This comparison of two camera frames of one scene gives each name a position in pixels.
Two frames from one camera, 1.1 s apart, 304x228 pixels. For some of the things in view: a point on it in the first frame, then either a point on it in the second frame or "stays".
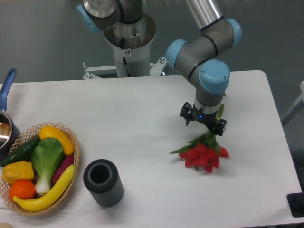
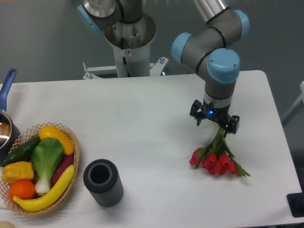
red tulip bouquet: [204, 151] → [216, 157]
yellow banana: [50, 198] stays
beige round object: [5, 225] stays
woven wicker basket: [28, 135] stays
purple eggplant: [68, 161] stays
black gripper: [188, 112] → [219, 115]
